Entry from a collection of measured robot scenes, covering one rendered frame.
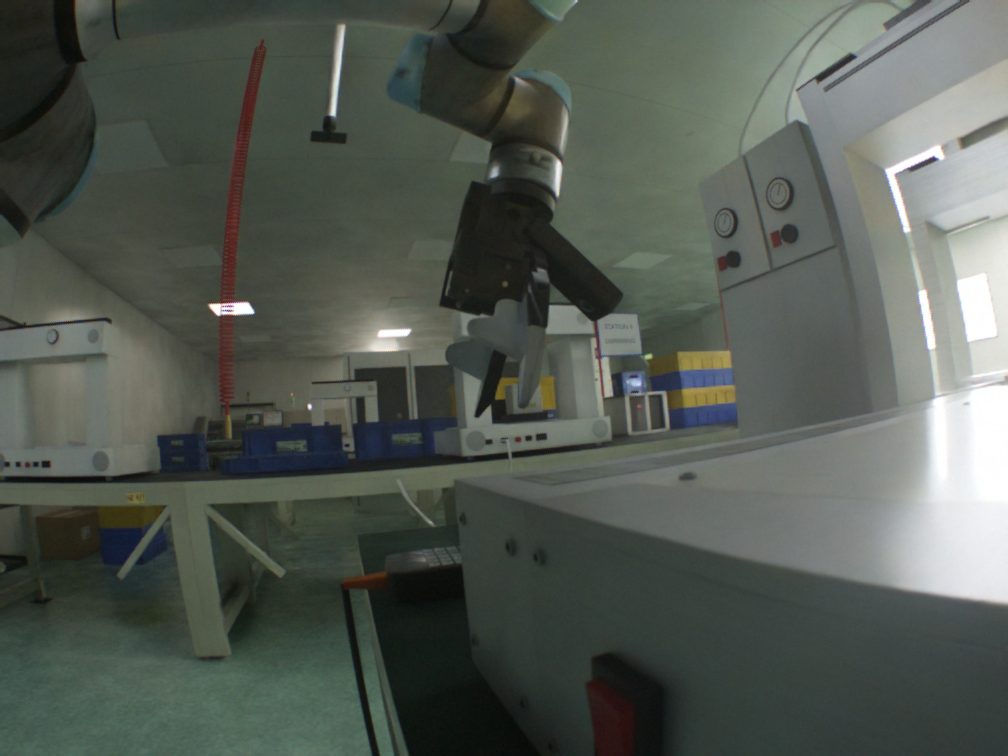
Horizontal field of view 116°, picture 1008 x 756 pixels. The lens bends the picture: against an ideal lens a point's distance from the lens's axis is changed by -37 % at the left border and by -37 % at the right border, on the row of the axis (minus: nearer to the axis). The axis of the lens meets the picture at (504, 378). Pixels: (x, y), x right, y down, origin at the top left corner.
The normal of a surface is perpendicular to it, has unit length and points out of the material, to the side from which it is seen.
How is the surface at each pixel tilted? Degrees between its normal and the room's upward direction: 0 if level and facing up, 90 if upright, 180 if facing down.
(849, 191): 90
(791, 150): 90
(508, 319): 58
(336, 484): 90
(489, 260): 90
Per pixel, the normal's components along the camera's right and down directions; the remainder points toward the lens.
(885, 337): -0.94, 0.05
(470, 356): 0.06, 0.40
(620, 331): 0.32, -0.12
